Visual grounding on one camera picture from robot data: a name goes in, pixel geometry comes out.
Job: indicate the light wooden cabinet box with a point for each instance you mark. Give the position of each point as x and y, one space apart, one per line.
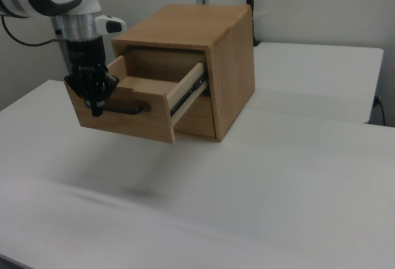
234 81

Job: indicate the black camera stand pole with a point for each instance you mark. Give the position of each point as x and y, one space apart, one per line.
250 6

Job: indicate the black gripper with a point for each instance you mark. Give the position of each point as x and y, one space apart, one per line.
86 51

